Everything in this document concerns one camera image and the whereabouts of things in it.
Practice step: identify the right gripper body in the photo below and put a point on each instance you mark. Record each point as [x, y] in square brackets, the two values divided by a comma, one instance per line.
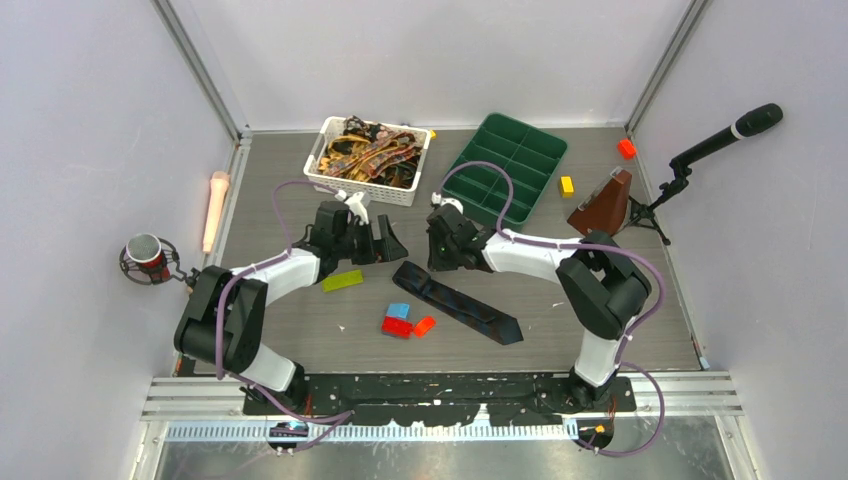
[443, 253]

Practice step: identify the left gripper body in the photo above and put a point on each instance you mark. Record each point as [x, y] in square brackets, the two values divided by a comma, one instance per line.
[356, 244]

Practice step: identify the navy brown striped tie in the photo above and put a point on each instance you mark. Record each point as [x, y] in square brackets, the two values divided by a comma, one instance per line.
[496, 325]

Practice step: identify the green divided tray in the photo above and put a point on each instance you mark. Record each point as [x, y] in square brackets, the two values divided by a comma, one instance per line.
[506, 162]

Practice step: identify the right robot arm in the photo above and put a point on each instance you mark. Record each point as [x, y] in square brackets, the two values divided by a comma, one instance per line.
[605, 289]

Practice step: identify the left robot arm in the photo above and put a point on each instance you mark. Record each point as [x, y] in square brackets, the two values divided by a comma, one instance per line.
[223, 321]

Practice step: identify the pile of patterned ties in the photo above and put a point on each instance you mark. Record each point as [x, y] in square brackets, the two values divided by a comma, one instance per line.
[372, 153]

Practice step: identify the lime green flat block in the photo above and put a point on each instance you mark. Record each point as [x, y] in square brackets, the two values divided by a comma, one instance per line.
[342, 280]

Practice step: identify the white perforated basket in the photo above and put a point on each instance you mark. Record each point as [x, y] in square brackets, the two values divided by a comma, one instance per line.
[331, 129]

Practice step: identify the blue block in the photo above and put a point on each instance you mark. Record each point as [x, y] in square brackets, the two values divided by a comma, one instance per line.
[398, 310]

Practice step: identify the red block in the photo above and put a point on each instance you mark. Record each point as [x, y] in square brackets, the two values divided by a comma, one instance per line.
[397, 328]

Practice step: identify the orange-red small block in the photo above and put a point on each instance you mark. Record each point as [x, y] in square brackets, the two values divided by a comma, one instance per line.
[424, 326]

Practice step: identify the yellow block near tray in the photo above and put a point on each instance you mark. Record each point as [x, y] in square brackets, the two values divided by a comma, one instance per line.
[566, 187]

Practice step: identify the black microphone tripod right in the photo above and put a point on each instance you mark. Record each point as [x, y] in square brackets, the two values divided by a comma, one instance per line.
[644, 216]

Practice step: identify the red silver studio microphone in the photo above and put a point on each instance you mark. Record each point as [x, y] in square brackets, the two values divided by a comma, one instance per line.
[149, 260]

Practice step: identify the orange block in corner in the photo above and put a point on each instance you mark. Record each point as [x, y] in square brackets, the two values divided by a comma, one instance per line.
[627, 149]

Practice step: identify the black handheld microphone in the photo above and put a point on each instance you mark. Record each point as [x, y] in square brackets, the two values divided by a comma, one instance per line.
[752, 123]

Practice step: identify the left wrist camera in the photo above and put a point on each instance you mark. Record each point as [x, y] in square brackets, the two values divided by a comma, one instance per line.
[357, 204]

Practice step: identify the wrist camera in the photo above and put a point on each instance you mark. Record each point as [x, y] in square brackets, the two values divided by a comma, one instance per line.
[357, 204]
[438, 200]

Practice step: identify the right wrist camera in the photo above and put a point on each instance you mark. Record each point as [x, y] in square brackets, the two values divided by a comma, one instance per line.
[438, 200]

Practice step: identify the peach cylinder handle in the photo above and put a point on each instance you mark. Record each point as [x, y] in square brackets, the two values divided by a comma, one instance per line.
[218, 187]

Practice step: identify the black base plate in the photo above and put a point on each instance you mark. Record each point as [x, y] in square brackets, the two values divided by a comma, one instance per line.
[442, 399]

